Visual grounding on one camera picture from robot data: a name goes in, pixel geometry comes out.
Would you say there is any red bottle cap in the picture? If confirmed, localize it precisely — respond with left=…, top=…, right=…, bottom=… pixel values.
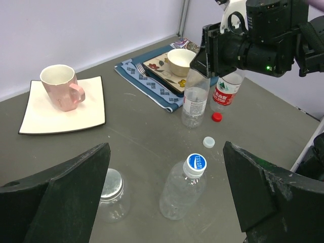
left=212, top=112, right=223, bottom=122

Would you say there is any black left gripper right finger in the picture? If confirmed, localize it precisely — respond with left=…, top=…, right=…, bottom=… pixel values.
left=223, top=141, right=323, bottom=242

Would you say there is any square floral plate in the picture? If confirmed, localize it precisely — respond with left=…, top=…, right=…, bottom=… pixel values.
left=143, top=52, right=187, bottom=93

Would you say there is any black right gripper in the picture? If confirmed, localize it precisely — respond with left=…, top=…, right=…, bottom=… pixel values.
left=190, top=23, right=252, bottom=77

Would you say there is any metal frame post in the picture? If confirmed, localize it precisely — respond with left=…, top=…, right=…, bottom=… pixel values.
left=177, top=0, right=190, bottom=37

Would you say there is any short clear capped bottle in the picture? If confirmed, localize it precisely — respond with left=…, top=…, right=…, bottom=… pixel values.
left=97, top=168, right=131, bottom=223

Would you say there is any clear bottle with white cap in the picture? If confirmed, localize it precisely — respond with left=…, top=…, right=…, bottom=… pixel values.
left=181, top=69, right=210, bottom=128

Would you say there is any blue patterned placemat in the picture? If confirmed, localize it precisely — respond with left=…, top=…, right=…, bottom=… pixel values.
left=113, top=44, right=220, bottom=114

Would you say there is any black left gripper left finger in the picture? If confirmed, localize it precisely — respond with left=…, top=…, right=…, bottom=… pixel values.
left=1, top=143, right=111, bottom=242

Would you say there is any white bottle cap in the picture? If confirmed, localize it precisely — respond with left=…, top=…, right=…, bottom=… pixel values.
left=202, top=136, right=215, bottom=148

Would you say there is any clear bottle with red label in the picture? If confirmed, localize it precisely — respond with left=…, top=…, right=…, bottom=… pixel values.
left=210, top=69, right=245, bottom=113

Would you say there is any pink ceramic mug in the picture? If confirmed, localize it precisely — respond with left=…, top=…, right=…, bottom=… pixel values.
left=39, top=64, right=86, bottom=112

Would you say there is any white square plate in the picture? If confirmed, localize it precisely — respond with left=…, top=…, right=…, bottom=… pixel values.
left=18, top=76, right=106, bottom=135

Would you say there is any white ceramic bowl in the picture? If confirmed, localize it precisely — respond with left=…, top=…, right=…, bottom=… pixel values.
left=167, top=49, right=196, bottom=77

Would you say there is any clear bottle with blue cap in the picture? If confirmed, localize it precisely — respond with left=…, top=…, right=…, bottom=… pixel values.
left=159, top=153, right=207, bottom=220

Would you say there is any silver fork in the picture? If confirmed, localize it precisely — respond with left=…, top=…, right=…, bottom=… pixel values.
left=135, top=63, right=148, bottom=77

